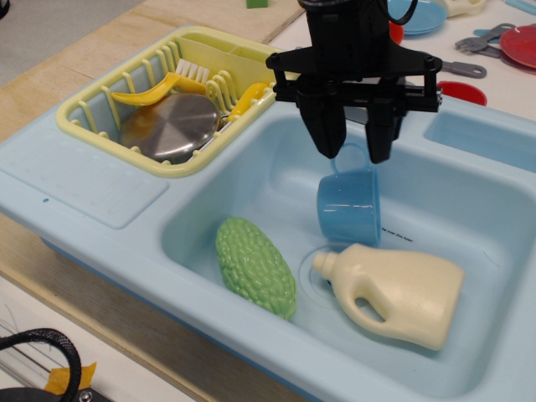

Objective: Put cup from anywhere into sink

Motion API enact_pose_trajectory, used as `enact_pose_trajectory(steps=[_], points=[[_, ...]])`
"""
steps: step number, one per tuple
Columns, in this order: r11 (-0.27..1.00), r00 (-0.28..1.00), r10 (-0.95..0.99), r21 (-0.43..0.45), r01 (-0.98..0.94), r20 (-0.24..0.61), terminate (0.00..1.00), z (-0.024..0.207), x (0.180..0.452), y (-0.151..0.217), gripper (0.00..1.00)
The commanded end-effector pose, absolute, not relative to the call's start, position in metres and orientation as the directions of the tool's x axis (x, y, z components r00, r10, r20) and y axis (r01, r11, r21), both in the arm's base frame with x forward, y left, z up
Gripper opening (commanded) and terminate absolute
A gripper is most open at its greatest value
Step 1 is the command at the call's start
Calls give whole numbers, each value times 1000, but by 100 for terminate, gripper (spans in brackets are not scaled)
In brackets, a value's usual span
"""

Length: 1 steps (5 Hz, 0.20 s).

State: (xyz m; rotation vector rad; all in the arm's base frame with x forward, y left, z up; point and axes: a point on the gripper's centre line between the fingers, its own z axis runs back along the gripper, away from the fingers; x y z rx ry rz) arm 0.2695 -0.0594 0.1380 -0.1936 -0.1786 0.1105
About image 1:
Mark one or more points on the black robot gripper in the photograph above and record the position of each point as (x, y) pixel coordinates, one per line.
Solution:
(351, 41)

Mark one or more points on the blue plastic cup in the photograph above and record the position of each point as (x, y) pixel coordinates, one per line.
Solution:
(348, 203)

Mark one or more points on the red plastic cup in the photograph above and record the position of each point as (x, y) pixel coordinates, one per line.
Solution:
(396, 32)

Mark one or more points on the grey toy faucet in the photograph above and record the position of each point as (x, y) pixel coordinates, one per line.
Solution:
(362, 79)

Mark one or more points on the yellow plastic utensil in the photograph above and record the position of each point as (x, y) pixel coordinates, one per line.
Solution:
(253, 92)

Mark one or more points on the red plastic bowl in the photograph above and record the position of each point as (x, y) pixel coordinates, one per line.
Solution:
(463, 91)

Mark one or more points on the blue plastic plate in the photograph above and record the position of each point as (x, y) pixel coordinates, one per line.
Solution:
(428, 16)

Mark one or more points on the grey plastic spoon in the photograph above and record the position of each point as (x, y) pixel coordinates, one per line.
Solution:
(464, 69)

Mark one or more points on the grey plastic fork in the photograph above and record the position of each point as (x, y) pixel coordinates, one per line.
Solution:
(481, 44)

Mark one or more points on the cream plastic container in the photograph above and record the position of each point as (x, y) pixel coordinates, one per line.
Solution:
(461, 7)

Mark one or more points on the green block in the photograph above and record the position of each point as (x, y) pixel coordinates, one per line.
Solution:
(254, 4)

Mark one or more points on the yellow dish brush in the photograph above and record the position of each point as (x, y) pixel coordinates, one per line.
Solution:
(188, 77)

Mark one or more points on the red plastic plate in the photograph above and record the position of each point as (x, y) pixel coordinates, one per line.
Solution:
(518, 44)

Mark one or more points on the green bitter melon toy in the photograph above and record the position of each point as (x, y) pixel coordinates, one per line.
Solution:
(253, 268)

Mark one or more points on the stainless steel pot lid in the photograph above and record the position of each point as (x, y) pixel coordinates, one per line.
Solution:
(172, 129)

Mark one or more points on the yellow dish drying rack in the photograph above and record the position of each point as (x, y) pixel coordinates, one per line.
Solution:
(93, 119)

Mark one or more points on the cream detergent bottle toy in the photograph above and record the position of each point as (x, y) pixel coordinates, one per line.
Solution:
(405, 295)

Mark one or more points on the yellow tape piece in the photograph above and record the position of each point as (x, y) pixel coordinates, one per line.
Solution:
(59, 379)

